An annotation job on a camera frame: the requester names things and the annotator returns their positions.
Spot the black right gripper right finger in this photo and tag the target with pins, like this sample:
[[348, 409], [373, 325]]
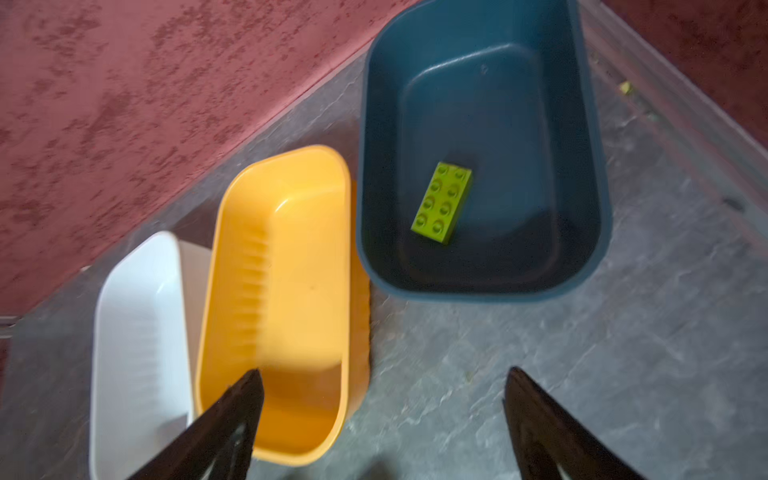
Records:
[[548, 442]]

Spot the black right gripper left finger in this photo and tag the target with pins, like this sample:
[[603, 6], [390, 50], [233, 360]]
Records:
[[218, 445]]

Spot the green lego brick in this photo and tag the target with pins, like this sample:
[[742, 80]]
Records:
[[442, 203]]

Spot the white plastic container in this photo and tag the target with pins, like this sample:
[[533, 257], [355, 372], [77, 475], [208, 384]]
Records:
[[146, 338]]

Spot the yellow plastic container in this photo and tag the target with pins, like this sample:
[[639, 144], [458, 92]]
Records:
[[287, 295]]

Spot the dark teal plastic container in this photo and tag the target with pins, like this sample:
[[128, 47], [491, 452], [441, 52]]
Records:
[[502, 88]]

